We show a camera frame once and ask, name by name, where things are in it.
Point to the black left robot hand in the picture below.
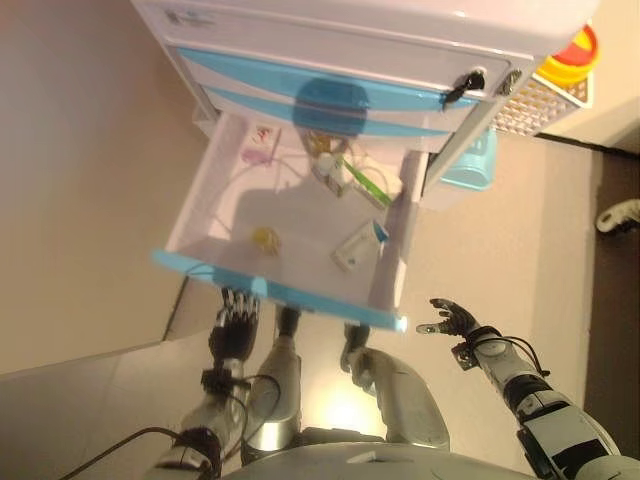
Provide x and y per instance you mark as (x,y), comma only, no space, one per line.
(235,335)

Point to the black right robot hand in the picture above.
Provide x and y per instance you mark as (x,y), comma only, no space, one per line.
(460,325)

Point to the clear bottle yellow capsules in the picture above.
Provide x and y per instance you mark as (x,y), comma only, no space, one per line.
(265,237)

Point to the blue front cart drawer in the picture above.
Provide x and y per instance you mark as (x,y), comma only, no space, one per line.
(300,240)
(400,125)
(240,67)

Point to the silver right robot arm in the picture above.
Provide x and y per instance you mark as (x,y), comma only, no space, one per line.
(545,400)

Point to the pink white medicine box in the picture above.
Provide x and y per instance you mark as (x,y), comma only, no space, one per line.
(262,145)

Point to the amber yellow medicine bottle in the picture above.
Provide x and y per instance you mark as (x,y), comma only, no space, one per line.
(320,142)

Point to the silver left robot leg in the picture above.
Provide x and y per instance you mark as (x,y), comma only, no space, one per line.
(280,380)

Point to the silver robot leg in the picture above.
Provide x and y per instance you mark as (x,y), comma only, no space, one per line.
(405,390)
(280,380)

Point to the silver right robot leg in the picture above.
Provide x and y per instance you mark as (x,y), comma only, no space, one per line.
(405,390)

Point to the white box blue print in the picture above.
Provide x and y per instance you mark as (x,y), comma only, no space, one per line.
(355,247)

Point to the waste bin with blue lid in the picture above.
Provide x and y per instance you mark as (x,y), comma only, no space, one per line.
(470,170)

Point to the grey robot torso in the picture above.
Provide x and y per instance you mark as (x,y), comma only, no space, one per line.
(375,460)

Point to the white box green stripe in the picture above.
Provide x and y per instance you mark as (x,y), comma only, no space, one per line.
(365,182)

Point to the white plastic bottle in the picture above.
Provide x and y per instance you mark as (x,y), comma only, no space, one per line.
(326,162)

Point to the white perforated side basket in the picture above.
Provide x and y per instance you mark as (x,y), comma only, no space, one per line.
(530,110)

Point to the black key in lock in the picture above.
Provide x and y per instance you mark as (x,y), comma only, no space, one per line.
(470,80)

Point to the yellow sharps container red lid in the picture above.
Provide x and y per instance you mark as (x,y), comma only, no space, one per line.
(565,70)

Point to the white medical cart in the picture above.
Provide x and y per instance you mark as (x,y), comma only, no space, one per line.
(350,25)

